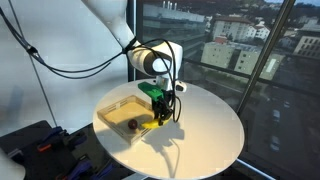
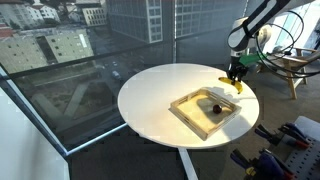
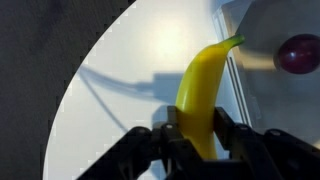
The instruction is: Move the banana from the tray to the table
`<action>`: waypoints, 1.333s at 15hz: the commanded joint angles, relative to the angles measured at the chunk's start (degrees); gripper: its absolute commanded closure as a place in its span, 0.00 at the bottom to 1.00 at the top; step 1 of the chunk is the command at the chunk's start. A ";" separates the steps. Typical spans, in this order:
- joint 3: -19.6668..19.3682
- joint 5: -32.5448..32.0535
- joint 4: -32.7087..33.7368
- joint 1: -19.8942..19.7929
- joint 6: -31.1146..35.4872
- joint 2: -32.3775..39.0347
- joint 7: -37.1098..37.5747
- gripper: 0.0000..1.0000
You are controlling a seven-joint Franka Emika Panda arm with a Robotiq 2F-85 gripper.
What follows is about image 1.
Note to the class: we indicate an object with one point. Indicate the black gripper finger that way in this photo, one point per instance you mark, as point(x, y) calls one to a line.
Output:
point(168, 116)
point(158, 117)

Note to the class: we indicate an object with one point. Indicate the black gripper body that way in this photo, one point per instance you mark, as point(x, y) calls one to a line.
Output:
point(161, 101)

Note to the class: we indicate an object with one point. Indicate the yellow banana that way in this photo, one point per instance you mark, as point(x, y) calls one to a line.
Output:
point(150, 124)

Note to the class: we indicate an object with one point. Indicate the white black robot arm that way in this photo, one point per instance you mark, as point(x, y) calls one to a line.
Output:
point(146, 60)

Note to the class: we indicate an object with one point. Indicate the light wooden tray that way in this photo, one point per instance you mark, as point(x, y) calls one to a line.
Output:
point(120, 111)

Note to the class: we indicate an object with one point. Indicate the dark red plum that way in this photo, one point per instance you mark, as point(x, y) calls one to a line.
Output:
point(133, 124)

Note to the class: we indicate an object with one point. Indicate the blue black spring clamp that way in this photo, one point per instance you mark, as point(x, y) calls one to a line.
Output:
point(76, 140)
point(80, 170)
point(50, 138)
point(106, 170)

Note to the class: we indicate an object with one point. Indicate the thin metal rod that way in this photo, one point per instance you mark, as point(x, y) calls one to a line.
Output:
point(40, 83)

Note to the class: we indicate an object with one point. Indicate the grey perforated mounting plate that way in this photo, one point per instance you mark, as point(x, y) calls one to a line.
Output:
point(30, 140)

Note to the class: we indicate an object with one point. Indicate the white rounded device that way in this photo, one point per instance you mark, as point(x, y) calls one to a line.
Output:
point(10, 166)

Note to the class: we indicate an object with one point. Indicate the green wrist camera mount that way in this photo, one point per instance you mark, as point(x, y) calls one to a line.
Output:
point(150, 89)

